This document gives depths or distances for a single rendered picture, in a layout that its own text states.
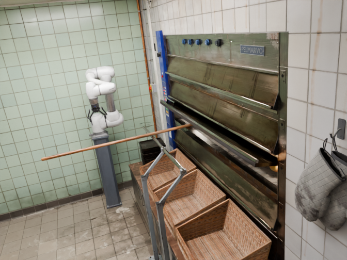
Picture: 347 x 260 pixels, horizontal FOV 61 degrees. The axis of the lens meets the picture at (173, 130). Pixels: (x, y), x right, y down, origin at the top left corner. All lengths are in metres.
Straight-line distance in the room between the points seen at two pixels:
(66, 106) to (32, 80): 0.50
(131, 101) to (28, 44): 1.41
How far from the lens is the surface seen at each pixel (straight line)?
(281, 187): 1.85
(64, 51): 3.97
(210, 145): 2.59
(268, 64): 1.72
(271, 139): 1.78
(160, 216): 2.34
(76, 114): 4.08
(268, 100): 1.71
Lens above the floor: 2.19
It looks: 19 degrees down
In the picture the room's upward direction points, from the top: 7 degrees counter-clockwise
